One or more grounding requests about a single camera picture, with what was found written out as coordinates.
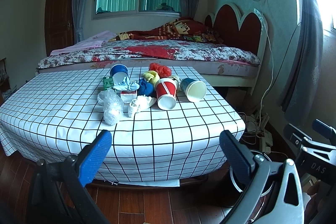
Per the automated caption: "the white tissue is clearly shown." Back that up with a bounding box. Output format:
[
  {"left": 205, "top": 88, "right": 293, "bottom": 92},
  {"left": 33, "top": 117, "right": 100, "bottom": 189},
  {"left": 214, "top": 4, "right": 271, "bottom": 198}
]
[{"left": 127, "top": 96, "right": 157, "bottom": 118}]

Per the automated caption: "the white power strip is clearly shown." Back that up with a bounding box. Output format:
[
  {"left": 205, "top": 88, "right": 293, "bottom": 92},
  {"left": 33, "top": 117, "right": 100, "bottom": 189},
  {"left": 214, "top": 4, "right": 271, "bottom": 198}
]
[{"left": 260, "top": 130, "right": 273, "bottom": 155}]

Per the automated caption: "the light blue face mask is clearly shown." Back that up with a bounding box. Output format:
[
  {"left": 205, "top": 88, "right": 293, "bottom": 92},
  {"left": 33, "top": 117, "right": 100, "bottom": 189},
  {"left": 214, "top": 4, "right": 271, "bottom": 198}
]
[{"left": 113, "top": 76, "right": 139, "bottom": 92}]

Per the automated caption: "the red heart headboard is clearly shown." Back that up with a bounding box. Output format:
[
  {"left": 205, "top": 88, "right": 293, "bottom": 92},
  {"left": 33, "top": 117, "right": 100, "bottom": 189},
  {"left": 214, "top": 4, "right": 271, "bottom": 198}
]
[{"left": 204, "top": 2, "right": 268, "bottom": 62}]

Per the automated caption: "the green drink carton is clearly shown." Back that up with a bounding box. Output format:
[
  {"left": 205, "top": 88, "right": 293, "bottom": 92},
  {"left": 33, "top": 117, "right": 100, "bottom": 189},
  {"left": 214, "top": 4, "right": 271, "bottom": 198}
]
[{"left": 102, "top": 76, "right": 114, "bottom": 90}]

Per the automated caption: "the red plastic bag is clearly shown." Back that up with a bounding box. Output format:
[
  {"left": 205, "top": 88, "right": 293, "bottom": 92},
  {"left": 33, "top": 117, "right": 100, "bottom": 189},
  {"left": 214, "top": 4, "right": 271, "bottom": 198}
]
[{"left": 149, "top": 63, "right": 171, "bottom": 78}]

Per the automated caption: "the bed with floral sheet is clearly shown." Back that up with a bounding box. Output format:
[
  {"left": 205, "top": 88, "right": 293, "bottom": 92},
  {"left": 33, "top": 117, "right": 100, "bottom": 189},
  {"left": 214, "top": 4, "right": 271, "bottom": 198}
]
[{"left": 37, "top": 40, "right": 261, "bottom": 90}]

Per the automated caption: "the clear plastic bag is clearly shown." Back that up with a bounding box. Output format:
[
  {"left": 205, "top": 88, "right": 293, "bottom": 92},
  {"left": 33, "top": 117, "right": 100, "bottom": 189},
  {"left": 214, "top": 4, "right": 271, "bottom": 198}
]
[{"left": 97, "top": 88, "right": 123, "bottom": 126}]

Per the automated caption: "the blue paper cup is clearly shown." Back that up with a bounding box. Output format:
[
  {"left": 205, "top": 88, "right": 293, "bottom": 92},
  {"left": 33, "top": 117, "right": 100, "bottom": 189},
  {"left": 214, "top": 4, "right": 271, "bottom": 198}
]
[
  {"left": 110, "top": 64, "right": 129, "bottom": 85},
  {"left": 180, "top": 78, "right": 207, "bottom": 102}
]

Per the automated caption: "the yellow cloth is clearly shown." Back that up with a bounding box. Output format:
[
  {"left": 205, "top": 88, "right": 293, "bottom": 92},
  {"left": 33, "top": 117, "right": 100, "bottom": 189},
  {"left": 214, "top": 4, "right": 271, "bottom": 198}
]
[{"left": 142, "top": 71, "right": 160, "bottom": 86}]

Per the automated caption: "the grey curtain near bright window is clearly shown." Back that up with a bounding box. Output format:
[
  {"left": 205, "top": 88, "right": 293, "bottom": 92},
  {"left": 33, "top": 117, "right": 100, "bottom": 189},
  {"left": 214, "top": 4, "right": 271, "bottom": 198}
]
[{"left": 280, "top": 0, "right": 323, "bottom": 126}]

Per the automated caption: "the white black grid tablecloth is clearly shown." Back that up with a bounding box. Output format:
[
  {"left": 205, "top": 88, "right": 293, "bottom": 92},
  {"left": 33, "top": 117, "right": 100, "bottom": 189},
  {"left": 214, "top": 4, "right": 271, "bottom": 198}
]
[{"left": 0, "top": 66, "right": 247, "bottom": 188}]

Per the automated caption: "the person's right hand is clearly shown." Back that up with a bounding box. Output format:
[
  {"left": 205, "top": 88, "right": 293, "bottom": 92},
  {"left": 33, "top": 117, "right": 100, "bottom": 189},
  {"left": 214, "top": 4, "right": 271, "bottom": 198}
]
[{"left": 305, "top": 180, "right": 327, "bottom": 223}]

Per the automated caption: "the dark wooden door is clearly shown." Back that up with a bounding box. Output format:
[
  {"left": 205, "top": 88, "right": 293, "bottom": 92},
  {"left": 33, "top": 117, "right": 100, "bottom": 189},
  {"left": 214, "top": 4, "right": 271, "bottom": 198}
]
[{"left": 45, "top": 0, "right": 74, "bottom": 56}]

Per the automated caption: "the red white milk carton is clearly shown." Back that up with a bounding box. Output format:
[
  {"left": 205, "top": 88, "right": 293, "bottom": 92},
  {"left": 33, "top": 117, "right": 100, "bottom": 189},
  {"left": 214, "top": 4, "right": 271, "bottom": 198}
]
[{"left": 120, "top": 90, "right": 137, "bottom": 103}]

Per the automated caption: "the white cable on wall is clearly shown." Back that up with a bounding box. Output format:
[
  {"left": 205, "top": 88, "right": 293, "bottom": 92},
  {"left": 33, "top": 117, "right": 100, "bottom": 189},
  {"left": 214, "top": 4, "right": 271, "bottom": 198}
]
[{"left": 247, "top": 0, "right": 275, "bottom": 125}]

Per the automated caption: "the blue paper cup back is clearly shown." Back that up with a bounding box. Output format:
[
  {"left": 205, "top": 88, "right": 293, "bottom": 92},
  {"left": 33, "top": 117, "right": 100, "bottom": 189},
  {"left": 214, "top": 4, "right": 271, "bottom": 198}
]
[{"left": 110, "top": 64, "right": 129, "bottom": 85}]

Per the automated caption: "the red patterned blanket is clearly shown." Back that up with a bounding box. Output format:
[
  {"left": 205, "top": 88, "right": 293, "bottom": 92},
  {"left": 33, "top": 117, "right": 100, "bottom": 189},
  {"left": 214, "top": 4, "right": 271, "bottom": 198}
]
[{"left": 109, "top": 17, "right": 223, "bottom": 44}]

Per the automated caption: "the blue cloth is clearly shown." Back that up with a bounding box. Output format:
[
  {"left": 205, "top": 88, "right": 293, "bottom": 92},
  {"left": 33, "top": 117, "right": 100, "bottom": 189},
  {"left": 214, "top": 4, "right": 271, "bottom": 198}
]
[{"left": 137, "top": 79, "right": 156, "bottom": 97}]

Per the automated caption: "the red paper cup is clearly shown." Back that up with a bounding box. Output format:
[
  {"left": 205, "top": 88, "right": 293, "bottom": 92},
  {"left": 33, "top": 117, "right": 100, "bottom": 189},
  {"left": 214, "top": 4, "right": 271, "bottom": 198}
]
[{"left": 155, "top": 78, "right": 177, "bottom": 111}]

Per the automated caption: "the beige cloth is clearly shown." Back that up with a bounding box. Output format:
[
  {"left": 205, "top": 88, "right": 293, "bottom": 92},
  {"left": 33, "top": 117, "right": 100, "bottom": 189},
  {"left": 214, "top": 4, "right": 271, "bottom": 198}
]
[{"left": 169, "top": 75, "right": 182, "bottom": 92}]

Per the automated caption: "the pink cloth on bed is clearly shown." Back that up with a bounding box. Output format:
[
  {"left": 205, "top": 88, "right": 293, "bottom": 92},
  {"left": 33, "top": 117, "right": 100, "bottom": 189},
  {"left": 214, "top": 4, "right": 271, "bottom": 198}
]
[{"left": 50, "top": 31, "right": 117, "bottom": 56}]

